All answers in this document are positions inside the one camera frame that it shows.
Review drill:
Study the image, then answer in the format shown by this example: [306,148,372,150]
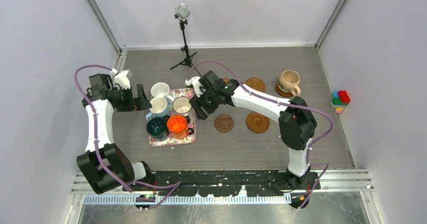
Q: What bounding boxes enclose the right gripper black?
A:
[189,88,220,120]

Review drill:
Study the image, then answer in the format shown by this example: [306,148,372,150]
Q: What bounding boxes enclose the dark walnut small coaster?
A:
[214,114,234,132]

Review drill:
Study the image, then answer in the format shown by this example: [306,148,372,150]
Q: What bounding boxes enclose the cream brown-rim mug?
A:
[172,96,192,116]

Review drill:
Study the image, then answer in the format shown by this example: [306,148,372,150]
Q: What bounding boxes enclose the light brown wooden coaster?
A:
[244,77,266,93]

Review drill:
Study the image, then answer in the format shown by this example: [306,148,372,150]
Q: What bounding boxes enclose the orange mug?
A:
[167,115,195,139]

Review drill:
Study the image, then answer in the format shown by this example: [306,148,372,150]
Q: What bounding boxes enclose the matte brown wooden coaster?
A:
[246,112,270,133]

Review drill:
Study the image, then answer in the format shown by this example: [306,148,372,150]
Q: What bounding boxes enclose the floral serving tray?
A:
[149,88,196,146]

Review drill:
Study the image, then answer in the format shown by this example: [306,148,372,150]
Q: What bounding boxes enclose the light blue white mug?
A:
[145,97,171,120]

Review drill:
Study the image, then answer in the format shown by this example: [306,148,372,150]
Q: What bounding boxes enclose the orange-brown wooden coaster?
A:
[275,84,294,98]

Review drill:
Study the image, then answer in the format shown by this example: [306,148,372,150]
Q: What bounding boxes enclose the dark green mug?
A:
[146,117,169,141]

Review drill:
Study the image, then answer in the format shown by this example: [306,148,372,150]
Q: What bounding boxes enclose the beige mug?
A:
[276,69,301,96]

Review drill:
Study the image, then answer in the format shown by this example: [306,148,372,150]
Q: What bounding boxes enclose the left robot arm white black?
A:
[77,70,155,194]

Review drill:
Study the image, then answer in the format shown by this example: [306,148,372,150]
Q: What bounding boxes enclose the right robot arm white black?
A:
[185,70,317,189]

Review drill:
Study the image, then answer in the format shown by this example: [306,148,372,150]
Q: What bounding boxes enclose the microphone on black tripod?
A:
[170,3,197,70]

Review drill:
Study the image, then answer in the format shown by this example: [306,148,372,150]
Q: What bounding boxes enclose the colourful toy brick stack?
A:
[330,90,350,114]

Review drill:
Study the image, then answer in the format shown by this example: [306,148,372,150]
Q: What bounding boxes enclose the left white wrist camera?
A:
[110,69,132,90]

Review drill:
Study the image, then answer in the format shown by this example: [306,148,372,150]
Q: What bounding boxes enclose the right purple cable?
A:
[186,60,335,211]

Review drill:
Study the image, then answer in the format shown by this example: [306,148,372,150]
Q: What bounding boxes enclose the aluminium frame rail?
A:
[72,169,375,208]

